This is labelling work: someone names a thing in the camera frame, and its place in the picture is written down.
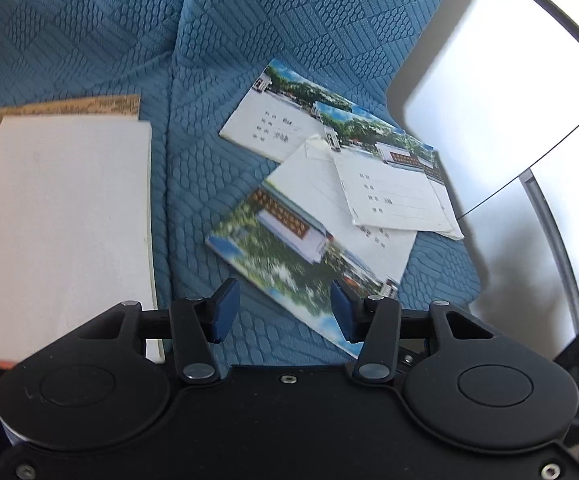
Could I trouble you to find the white and orange book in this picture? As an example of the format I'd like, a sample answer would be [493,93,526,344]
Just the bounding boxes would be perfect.
[0,112,167,366]

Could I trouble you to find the photo cover notebook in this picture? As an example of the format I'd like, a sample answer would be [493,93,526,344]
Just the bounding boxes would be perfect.
[218,58,375,162]
[205,134,419,361]
[313,101,451,227]

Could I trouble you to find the brown painting cover book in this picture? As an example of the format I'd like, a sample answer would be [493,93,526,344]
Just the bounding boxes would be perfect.
[0,94,142,131]

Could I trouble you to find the grey metal tube frame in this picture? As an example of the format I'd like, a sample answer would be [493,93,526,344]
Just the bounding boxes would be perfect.
[474,0,579,333]

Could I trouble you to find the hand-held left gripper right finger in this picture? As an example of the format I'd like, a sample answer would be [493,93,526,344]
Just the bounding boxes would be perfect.
[330,279,495,387]

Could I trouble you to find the white round-cornered table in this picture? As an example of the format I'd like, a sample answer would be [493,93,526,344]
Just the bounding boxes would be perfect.
[386,0,579,221]

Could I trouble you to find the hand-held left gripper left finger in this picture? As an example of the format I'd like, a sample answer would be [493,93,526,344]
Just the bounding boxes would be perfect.
[74,277,241,387]

